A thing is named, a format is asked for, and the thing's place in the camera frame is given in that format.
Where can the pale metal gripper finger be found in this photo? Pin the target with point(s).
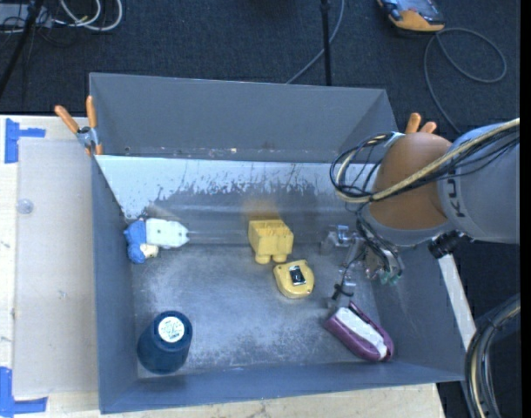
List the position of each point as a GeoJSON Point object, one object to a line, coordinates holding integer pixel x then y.
{"type": "Point", "coordinates": [344, 283]}
{"type": "Point", "coordinates": [341, 235]}

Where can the purple and white brush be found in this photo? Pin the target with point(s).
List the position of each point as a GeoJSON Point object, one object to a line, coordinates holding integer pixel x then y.
{"type": "Point", "coordinates": [361, 331]}

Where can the yellow tape measure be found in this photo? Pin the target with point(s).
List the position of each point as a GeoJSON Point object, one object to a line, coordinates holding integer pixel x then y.
{"type": "Point", "coordinates": [293, 279]}

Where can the yellow toy block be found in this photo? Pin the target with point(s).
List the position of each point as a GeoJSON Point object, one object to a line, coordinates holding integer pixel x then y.
{"type": "Point", "coordinates": [270, 237]}

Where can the grey metal bin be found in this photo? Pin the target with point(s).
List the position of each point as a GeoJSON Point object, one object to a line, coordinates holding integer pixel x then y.
{"type": "Point", "coordinates": [230, 312]}

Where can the blue and white toy figure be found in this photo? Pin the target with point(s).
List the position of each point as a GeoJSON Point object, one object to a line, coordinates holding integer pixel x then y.
{"type": "Point", "coordinates": [161, 233]}

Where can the dark blue cup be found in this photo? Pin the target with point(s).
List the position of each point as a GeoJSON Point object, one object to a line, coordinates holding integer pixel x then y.
{"type": "Point", "coordinates": [165, 342]}

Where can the pale flat board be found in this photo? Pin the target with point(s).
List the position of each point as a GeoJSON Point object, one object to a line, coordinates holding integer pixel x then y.
{"type": "Point", "coordinates": [52, 277]}

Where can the black cylinder on white bracket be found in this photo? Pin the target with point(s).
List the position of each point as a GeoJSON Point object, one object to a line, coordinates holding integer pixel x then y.
{"type": "Point", "coordinates": [446, 243]}

